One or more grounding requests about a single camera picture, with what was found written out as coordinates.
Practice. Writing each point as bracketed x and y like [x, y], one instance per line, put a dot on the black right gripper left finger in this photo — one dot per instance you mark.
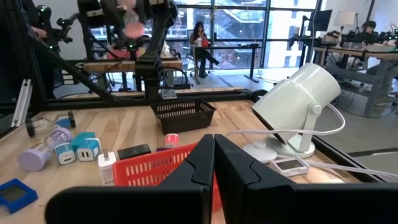
[140, 205]

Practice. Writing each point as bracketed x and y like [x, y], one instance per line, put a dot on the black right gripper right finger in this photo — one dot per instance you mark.
[295, 205]

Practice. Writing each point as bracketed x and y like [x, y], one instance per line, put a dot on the white USB wall charger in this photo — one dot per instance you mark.
[106, 169]

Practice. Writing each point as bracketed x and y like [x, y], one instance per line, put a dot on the black digital clock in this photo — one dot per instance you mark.
[134, 151]

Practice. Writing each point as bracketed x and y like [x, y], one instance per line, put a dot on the pink USB wall charger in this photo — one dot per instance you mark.
[171, 141]

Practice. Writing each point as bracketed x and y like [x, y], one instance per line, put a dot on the teal two-port wall charger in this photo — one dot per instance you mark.
[88, 151]

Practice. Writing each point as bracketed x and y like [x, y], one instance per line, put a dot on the blue framed digital clock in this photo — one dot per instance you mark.
[29, 196]

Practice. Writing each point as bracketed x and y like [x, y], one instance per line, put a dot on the clear jars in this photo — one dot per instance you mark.
[63, 121]

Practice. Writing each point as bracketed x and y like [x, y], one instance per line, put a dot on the purple sand timer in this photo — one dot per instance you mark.
[32, 158]

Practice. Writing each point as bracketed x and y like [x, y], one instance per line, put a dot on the black background robot arm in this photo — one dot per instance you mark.
[46, 18]

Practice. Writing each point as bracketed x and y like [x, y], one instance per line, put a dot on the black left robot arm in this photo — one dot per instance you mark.
[154, 62]

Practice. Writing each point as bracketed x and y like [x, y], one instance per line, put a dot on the red plastic basket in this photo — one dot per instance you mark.
[146, 169]

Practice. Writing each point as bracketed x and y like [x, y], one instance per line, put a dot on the small white digital clock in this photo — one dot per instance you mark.
[289, 165]

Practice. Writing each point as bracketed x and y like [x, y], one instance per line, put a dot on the dark purple small charger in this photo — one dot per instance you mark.
[162, 149]

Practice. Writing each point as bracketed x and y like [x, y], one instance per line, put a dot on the black plastic basket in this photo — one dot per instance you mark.
[183, 119]

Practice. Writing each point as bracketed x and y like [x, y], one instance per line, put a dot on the white spot lamp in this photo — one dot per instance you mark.
[289, 102]

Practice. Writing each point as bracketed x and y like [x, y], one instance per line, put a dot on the wooden background table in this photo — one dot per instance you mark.
[124, 66]

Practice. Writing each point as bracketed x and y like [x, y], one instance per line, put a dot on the silver aluminium extrusion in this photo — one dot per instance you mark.
[22, 102]

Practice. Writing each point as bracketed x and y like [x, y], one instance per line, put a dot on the grey background desk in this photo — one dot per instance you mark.
[357, 53]

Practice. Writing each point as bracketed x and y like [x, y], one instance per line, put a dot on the black background desk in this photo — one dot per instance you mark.
[230, 47]

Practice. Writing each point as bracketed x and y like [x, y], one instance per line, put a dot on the person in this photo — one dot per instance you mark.
[32, 15]
[370, 29]
[133, 29]
[199, 37]

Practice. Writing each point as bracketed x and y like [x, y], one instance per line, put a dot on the black computer monitor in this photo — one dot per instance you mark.
[323, 20]

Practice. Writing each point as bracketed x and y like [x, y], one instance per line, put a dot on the white lampshade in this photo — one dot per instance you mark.
[344, 18]

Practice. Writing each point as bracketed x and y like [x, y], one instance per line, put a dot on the teal and white wall charger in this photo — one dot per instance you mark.
[65, 154]

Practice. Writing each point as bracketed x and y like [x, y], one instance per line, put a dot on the black aluminium table frame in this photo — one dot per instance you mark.
[93, 102]

